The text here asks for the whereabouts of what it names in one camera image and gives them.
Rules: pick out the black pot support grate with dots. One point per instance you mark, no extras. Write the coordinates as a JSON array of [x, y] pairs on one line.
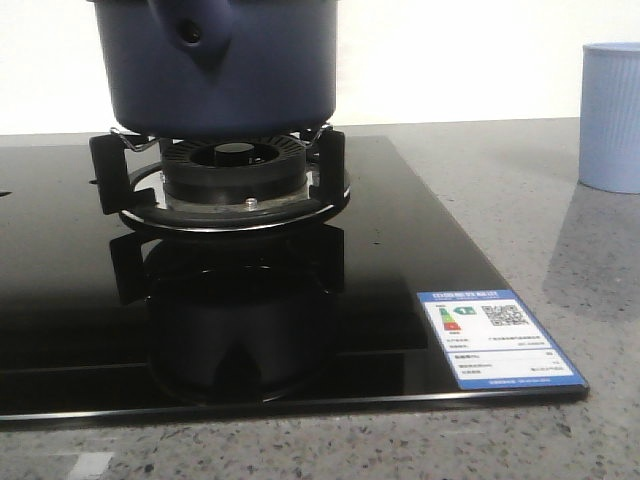
[[131, 184]]

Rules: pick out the dark blue cooking pot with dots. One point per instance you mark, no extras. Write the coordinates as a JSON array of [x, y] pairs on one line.
[[207, 69]]

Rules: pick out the black glass gas stove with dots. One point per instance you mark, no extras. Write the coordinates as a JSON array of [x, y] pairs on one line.
[[100, 323]]

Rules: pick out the black gas burner head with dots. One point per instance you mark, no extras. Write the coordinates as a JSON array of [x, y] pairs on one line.
[[225, 172]]

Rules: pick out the blue energy label sticker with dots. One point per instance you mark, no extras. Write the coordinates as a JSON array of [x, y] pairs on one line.
[[492, 341]]

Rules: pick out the light blue ribbed cup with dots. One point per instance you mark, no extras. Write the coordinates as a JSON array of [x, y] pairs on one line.
[[609, 117]]

